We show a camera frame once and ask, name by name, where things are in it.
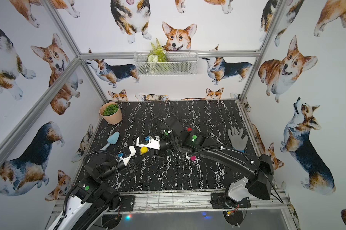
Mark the white wire wall basket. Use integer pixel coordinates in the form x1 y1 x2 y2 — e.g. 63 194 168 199
134 51 198 76

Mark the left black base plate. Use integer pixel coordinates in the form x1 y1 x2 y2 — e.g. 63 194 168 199
111 195 136 212

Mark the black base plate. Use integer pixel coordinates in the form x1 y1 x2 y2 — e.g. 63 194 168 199
210 193 251 209
111 195 136 212

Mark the green fern plant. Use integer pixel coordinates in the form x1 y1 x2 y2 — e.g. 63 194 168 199
147 39 167 63

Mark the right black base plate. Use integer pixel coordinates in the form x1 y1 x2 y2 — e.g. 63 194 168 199
210 193 251 209

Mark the grey rubber glove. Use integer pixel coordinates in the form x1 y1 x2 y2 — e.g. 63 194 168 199
228 127 248 153

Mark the beige pot with green plant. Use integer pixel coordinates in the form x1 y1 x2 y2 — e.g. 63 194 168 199
99 102 122 125

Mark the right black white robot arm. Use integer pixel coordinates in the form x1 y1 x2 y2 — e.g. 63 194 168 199
149 117 274 202

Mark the light blue garden trowel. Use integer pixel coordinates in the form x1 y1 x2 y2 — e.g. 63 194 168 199
100 131 120 150

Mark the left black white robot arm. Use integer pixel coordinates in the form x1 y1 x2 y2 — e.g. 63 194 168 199
48 150 144 230

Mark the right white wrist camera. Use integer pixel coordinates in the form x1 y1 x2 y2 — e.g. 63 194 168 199
136 135 161 150

